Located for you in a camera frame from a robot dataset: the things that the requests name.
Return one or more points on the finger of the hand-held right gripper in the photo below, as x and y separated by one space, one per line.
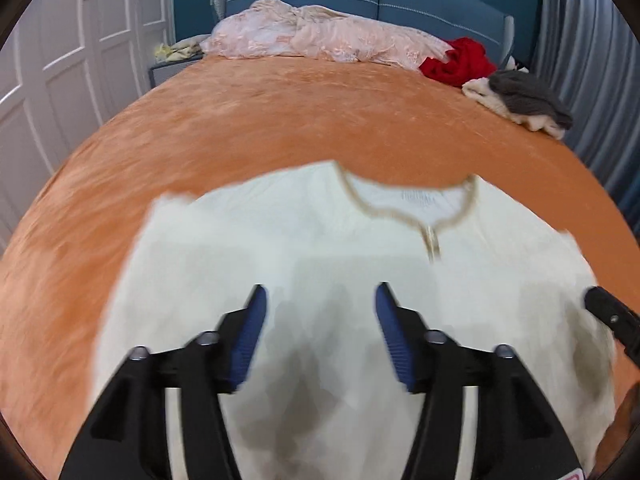
617 320

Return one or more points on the white panelled wardrobe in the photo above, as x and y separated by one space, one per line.
65 60

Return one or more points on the cream fleece garment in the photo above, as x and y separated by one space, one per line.
487 97

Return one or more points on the black and white plush toy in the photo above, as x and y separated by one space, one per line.
512 64

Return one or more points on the grey bedside table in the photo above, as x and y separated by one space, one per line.
162 75

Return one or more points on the blue upholstered headboard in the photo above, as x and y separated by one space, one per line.
425 5

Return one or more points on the pale yellow cloth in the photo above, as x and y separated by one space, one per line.
180 50

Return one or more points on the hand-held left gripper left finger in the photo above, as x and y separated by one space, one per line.
247 340

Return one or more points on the white quilted jacket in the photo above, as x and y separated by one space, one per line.
325 240

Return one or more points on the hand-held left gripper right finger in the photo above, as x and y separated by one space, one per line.
395 340

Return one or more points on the red garment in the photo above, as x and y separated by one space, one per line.
460 62

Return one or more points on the grey knitted garment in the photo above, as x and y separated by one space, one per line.
530 95

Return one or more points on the grey pleated curtain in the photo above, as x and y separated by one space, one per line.
590 85

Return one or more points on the orange plush bed blanket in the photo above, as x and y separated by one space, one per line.
250 120

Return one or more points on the pink floral quilt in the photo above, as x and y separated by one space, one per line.
350 40

